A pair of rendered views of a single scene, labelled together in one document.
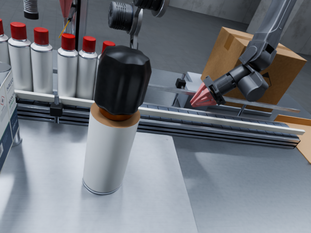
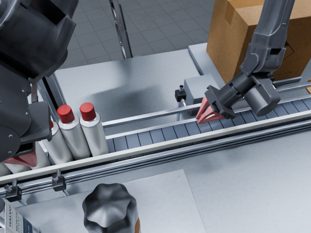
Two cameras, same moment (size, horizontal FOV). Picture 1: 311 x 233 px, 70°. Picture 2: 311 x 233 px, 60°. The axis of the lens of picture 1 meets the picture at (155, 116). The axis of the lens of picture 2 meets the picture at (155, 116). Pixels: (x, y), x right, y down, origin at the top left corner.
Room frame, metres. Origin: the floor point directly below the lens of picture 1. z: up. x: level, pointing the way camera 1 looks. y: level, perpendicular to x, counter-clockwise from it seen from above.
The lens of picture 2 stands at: (0.17, -0.01, 1.57)
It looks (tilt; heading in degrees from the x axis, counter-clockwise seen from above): 51 degrees down; 4
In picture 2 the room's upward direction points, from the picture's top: straight up
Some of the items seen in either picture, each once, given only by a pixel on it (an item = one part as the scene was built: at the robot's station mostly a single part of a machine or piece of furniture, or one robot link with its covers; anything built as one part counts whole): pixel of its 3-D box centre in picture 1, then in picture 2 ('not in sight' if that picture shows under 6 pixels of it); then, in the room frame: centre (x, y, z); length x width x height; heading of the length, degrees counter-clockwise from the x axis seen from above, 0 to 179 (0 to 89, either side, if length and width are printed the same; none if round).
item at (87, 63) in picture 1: (86, 72); (74, 134); (0.57, 0.23, 0.98); 0.05 x 0.05 x 0.20
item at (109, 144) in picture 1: (113, 127); (117, 231); (0.32, 0.07, 1.03); 0.09 x 0.09 x 0.30
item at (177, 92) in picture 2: (178, 96); (182, 109); (0.73, -0.06, 0.91); 0.07 x 0.03 x 0.17; 18
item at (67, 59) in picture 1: (67, 71); (54, 142); (0.54, 0.27, 0.98); 0.05 x 0.05 x 0.20
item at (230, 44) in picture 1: (246, 70); (261, 34); (1.05, -0.34, 0.99); 0.30 x 0.24 x 0.27; 108
